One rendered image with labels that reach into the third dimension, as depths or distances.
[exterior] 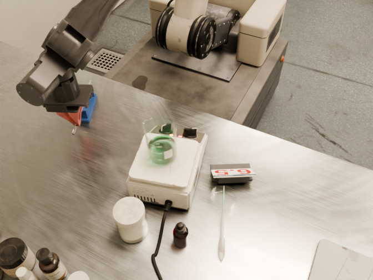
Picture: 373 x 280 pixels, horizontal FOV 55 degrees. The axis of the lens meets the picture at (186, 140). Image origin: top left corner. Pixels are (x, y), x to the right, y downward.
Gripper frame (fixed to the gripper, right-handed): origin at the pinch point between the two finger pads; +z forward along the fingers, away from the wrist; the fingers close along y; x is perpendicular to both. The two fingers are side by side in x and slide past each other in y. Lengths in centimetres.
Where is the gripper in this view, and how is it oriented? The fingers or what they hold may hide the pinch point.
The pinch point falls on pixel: (77, 121)
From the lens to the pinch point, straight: 91.2
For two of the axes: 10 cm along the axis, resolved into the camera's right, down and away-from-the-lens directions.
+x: 0.5, -7.6, 6.5
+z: 0.1, 6.5, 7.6
